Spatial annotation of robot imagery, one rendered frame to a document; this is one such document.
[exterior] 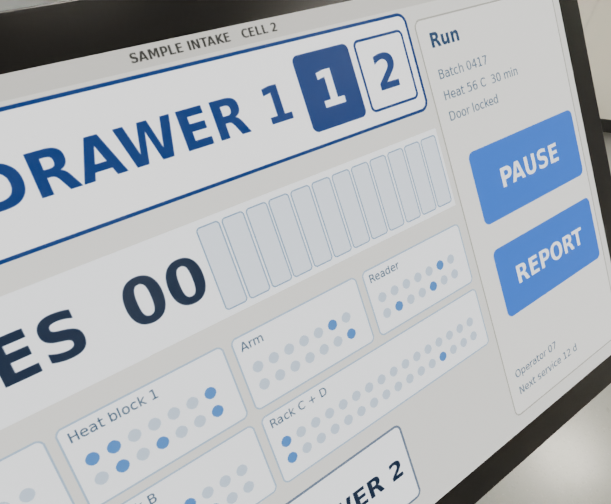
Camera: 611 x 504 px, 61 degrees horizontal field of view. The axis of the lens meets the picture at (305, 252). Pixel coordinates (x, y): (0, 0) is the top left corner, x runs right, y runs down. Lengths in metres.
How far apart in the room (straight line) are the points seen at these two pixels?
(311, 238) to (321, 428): 0.09
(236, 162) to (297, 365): 0.10
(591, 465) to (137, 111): 1.50
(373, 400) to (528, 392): 0.12
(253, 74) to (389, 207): 0.09
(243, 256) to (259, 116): 0.06
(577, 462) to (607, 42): 1.67
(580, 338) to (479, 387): 0.10
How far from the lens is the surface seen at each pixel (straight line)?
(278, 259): 0.24
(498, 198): 0.33
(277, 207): 0.23
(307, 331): 0.25
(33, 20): 0.22
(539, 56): 0.37
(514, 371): 0.35
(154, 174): 0.22
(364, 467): 0.29
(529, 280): 0.35
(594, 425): 1.67
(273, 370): 0.24
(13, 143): 0.21
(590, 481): 1.59
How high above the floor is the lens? 1.28
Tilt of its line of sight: 47 degrees down
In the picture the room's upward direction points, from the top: 6 degrees clockwise
